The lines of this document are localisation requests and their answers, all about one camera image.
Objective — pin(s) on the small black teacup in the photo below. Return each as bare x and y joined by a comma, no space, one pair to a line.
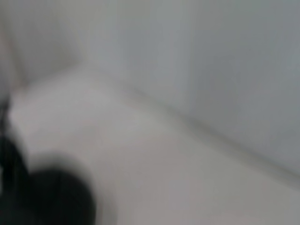
61,194

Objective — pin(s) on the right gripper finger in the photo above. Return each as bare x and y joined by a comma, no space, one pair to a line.
11,164

